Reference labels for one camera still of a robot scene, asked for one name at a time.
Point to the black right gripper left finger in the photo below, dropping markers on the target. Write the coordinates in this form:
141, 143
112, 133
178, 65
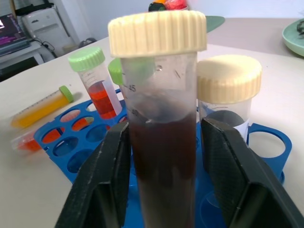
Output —
102, 171

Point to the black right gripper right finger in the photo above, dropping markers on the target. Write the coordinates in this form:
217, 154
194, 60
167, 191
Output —
237, 180

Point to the brown liquid tube cream cap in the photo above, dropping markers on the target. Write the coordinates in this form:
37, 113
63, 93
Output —
228, 78
164, 154

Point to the blue test tube rack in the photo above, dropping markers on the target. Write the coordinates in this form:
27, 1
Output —
133, 209

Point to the red liquid tube green cap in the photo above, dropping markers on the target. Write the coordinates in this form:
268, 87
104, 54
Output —
102, 99

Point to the yellow liquid tube green cap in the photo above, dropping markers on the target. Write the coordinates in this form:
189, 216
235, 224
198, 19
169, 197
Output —
40, 111

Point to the orange liquid tube green cap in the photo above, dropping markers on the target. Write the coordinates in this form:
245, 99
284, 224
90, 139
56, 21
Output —
115, 71

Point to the white side desk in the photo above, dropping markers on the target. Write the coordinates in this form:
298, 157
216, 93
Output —
23, 53

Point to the light green plate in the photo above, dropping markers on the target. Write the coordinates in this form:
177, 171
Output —
292, 42

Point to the white air purifier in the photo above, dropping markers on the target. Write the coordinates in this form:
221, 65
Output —
45, 26

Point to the green placemat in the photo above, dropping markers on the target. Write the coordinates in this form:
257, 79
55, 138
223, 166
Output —
215, 22

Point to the dark item on plate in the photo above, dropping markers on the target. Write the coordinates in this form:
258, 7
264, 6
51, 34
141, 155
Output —
300, 29

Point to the dark computer screen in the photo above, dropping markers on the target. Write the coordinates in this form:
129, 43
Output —
9, 31

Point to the black toy fruit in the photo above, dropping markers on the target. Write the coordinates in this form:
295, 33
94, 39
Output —
155, 7

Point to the orange toy fruit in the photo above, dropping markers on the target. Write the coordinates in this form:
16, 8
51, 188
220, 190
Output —
160, 1

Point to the pink toy peach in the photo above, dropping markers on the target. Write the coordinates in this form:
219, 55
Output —
175, 4

